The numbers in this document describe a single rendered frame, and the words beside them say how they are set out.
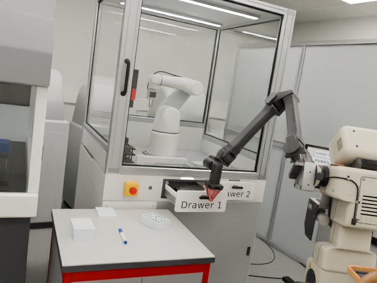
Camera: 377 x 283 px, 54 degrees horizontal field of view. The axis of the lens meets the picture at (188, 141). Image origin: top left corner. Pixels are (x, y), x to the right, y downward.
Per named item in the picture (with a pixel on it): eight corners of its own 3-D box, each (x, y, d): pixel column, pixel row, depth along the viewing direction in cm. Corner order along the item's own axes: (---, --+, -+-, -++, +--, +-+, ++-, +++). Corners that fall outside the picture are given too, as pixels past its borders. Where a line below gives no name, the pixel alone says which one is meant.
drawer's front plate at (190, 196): (224, 211, 202) (228, 192, 200) (175, 211, 190) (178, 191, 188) (223, 210, 203) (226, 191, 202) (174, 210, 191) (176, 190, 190)
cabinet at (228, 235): (243, 316, 250) (264, 202, 239) (86, 338, 207) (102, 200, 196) (187, 252, 336) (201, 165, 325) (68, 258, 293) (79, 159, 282)
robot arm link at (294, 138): (292, 82, 184) (301, 95, 189) (267, 94, 191) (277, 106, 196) (300, 149, 153) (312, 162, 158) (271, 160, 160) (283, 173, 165)
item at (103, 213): (116, 219, 184) (117, 215, 184) (99, 219, 181) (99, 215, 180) (111, 210, 196) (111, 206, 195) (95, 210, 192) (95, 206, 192)
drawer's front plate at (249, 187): (252, 200, 233) (255, 183, 232) (211, 199, 221) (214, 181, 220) (251, 199, 235) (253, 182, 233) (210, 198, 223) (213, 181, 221)
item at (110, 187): (262, 202, 239) (266, 180, 237) (102, 200, 197) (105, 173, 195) (200, 165, 324) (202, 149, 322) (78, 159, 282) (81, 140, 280)
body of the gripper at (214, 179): (214, 183, 198) (217, 169, 197) (223, 190, 189) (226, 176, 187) (203, 182, 195) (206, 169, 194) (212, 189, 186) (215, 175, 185)
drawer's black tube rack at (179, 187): (207, 202, 208) (209, 191, 207) (179, 202, 201) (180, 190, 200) (192, 190, 228) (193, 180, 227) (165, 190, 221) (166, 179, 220)
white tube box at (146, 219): (169, 227, 183) (170, 220, 182) (157, 231, 177) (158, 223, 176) (152, 219, 191) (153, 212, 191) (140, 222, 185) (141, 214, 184)
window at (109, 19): (111, 145, 197) (131, -24, 186) (110, 144, 197) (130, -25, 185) (87, 122, 275) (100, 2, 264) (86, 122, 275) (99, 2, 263)
